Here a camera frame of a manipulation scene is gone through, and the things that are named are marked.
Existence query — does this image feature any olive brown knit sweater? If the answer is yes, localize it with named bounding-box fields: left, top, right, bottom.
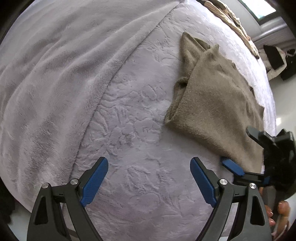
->
left=165, top=33, right=264, bottom=172

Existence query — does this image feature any person's right hand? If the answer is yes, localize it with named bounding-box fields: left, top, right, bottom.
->
left=259, top=186, right=290, bottom=240

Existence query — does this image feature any beige jacket on chair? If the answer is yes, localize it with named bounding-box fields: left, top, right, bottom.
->
left=259, top=45, right=295, bottom=81

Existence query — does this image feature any lavender embossed bed cover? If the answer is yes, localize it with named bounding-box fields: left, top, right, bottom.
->
left=14, top=0, right=277, bottom=239

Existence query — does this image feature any beige striped garment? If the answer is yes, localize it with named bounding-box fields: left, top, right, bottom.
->
left=199, top=0, right=260, bottom=59

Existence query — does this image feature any light grey fleece blanket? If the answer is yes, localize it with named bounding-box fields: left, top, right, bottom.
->
left=1, top=1, right=178, bottom=210

